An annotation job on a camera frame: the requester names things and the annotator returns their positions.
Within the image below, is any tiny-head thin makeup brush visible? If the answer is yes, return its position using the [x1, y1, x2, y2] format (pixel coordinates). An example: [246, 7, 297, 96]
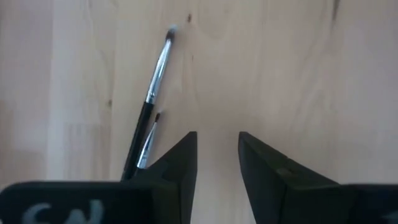
[136, 112, 162, 170]

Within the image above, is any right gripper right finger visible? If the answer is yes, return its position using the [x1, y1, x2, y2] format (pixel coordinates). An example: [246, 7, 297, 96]
[238, 131, 398, 224]

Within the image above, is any long-ferrule black makeup brush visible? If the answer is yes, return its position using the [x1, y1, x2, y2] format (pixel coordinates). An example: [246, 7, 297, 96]
[120, 24, 178, 182]

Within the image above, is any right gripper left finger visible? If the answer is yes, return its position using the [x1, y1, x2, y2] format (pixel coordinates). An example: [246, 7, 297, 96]
[0, 130, 198, 224]

